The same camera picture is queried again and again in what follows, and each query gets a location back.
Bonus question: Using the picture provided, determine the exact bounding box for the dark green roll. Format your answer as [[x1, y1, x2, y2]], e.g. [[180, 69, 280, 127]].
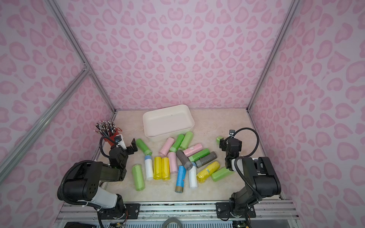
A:
[[136, 139, 152, 156]]

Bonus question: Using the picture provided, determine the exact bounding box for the white roll blue cap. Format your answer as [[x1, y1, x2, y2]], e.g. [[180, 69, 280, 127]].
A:
[[188, 162, 198, 189], [144, 155, 154, 181]]

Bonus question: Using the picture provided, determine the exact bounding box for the light green roll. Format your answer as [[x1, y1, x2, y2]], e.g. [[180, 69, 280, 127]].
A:
[[179, 131, 194, 150], [132, 164, 145, 191]]

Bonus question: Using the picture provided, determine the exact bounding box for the grey roll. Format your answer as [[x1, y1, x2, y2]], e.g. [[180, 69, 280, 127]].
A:
[[195, 152, 217, 169], [176, 150, 193, 171]]

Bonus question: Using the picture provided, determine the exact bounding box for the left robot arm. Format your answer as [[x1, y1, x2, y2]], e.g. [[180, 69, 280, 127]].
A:
[[57, 139, 138, 217]]

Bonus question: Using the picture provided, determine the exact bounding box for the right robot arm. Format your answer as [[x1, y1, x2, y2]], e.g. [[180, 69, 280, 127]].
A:
[[218, 136, 281, 218]]

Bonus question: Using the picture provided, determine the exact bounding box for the pink roll upper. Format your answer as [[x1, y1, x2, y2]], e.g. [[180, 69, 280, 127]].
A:
[[159, 137, 175, 157]]

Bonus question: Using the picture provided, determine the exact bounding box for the yellow roll with label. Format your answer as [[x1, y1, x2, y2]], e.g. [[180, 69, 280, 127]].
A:
[[196, 161, 220, 183]]

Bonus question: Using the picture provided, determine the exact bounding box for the pink roll with label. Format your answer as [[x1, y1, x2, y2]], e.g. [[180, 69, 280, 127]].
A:
[[183, 143, 203, 157]]

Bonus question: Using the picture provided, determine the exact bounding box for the yellow roll left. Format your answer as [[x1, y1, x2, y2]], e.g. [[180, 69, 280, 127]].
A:
[[153, 156, 162, 180]]

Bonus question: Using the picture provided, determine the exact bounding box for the yellow roll right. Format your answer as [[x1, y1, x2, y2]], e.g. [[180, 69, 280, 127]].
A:
[[162, 157, 170, 181]]

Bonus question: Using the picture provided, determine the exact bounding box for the pink roll lower middle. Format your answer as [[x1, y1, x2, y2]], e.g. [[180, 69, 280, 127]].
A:
[[168, 152, 178, 174]]

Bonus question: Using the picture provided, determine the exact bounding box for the white plastic storage box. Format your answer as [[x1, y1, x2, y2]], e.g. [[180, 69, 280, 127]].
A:
[[142, 104, 195, 142]]

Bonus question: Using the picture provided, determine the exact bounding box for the red pen holder cup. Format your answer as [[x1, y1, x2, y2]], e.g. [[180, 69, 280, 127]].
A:
[[105, 128, 122, 146]]

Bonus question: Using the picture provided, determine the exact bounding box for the bundle of pens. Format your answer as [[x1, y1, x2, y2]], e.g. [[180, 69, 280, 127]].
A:
[[95, 120, 117, 138]]

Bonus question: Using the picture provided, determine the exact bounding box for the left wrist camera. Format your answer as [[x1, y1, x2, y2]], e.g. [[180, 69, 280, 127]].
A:
[[114, 134, 126, 150]]

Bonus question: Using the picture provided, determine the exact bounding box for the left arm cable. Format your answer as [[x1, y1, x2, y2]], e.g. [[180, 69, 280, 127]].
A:
[[98, 135, 117, 159]]

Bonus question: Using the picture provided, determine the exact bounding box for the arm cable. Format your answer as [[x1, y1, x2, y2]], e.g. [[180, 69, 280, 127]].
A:
[[233, 127, 260, 158], [98, 135, 117, 159]]

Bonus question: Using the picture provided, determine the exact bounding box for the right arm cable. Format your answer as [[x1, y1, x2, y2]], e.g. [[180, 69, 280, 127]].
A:
[[233, 127, 260, 158]]

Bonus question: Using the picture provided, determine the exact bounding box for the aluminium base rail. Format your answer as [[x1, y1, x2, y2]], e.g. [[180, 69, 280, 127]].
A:
[[54, 199, 302, 228]]

